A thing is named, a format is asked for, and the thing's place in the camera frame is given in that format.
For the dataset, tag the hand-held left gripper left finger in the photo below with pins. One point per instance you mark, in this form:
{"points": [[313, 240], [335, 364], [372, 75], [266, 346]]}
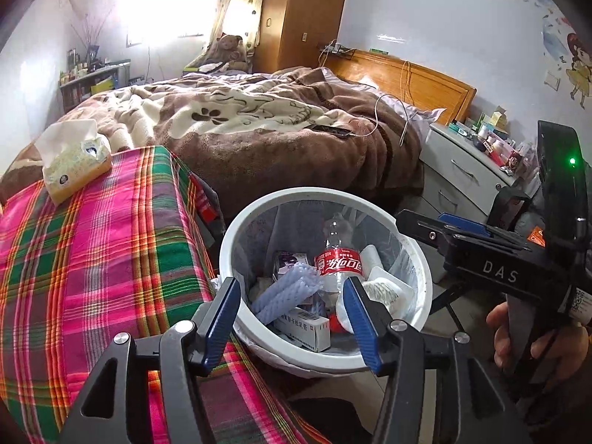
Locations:
{"points": [[222, 319]]}

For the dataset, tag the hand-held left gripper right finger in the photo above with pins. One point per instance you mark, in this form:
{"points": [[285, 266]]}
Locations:
{"points": [[363, 323]]}

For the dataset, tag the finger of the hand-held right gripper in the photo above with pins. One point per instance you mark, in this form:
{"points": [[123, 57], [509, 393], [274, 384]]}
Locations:
{"points": [[467, 227], [425, 231]]}

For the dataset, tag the pale plastic tub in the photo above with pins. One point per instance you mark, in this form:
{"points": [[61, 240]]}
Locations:
{"points": [[388, 286]]}

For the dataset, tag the long white medicine box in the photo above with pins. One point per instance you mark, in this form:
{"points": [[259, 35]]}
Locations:
{"points": [[300, 328]]}

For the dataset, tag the red label plastic bottle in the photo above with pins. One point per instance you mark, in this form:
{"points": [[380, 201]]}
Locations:
{"points": [[337, 263]]}

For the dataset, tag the lavender foam net sleeve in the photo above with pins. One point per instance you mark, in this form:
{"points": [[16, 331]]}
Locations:
{"points": [[286, 286]]}

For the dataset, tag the white round trash bin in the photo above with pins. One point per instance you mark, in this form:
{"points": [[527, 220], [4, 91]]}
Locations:
{"points": [[229, 245]]}

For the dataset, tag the small white carton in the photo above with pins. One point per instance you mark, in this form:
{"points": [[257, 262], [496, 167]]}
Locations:
{"points": [[291, 261]]}

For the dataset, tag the clear plastic bin liner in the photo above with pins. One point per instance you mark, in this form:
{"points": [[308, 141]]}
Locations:
{"points": [[296, 222]]}

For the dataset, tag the person's right hand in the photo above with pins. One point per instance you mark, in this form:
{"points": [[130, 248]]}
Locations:
{"points": [[497, 328]]}

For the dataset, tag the orange box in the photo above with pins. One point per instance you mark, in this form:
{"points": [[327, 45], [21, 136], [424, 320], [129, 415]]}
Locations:
{"points": [[536, 236]]}

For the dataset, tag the grey nightstand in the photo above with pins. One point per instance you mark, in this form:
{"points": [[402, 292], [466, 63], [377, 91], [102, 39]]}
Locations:
{"points": [[458, 166]]}

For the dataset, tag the red cartoon can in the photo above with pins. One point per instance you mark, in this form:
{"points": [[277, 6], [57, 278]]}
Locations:
{"points": [[514, 161]]}

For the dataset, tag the white bottle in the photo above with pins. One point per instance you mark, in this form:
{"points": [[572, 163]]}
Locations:
{"points": [[497, 150]]}

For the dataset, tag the yellow carton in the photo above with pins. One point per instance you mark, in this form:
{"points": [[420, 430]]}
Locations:
{"points": [[496, 118]]}

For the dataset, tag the grey red folded cloth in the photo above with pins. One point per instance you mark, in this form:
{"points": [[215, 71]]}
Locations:
{"points": [[210, 203]]}

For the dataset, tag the plaid covered table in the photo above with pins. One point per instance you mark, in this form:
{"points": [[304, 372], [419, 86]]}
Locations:
{"points": [[115, 263]]}

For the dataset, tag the black smartphone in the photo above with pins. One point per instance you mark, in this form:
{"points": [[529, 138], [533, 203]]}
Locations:
{"points": [[333, 130]]}

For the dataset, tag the wooden bed headboard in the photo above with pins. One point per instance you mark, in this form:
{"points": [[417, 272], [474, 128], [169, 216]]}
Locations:
{"points": [[430, 88]]}

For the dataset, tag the bed with brown blanket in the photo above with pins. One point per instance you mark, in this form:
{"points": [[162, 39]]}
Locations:
{"points": [[277, 157]]}

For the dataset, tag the power strip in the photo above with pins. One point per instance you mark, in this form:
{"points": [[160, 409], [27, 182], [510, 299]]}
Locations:
{"points": [[335, 50]]}

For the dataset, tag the yellow tissue pack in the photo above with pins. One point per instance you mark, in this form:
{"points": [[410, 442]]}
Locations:
{"points": [[78, 171]]}

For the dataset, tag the green box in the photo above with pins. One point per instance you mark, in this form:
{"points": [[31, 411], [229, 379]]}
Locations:
{"points": [[193, 68]]}

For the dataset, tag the wooden wardrobe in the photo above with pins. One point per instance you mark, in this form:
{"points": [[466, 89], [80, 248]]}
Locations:
{"points": [[300, 9]]}

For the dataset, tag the brown teddy bear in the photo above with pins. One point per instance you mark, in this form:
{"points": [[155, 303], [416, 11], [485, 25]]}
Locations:
{"points": [[226, 51]]}

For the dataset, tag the cluttered shelf unit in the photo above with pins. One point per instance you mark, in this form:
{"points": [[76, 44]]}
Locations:
{"points": [[92, 83]]}

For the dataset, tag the patterned curtain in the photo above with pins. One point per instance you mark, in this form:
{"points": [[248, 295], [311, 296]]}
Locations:
{"points": [[236, 0]]}

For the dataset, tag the dried branches in vase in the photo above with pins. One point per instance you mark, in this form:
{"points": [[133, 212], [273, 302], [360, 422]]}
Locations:
{"points": [[90, 32]]}

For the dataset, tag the white wall switch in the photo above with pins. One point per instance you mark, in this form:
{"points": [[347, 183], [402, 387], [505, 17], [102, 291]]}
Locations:
{"points": [[552, 80]]}

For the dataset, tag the cartoon girl wall sticker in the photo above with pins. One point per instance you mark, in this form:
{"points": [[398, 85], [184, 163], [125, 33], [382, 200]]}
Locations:
{"points": [[580, 69]]}

